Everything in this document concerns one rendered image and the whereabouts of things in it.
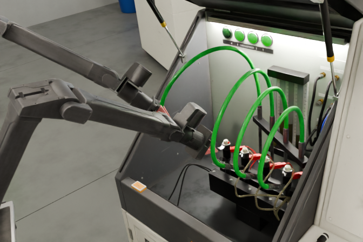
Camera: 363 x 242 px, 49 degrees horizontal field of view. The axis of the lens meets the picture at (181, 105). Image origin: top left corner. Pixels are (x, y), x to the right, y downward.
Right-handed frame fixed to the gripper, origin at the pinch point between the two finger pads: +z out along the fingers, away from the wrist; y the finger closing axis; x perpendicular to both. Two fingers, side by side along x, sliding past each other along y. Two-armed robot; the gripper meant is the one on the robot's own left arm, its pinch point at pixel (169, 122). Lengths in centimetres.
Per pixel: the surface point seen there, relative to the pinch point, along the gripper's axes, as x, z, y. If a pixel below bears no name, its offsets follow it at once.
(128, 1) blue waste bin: 6, -51, 611
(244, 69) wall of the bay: -28.8, 16.1, 24.4
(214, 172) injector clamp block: 6.2, 25.3, 3.5
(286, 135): -20.4, 32.4, -5.5
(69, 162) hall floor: 120, -2, 184
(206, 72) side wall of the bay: -17.9, 7.9, 38.0
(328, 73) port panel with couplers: -45, 31, -3
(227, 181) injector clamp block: 4.6, 28.7, -2.2
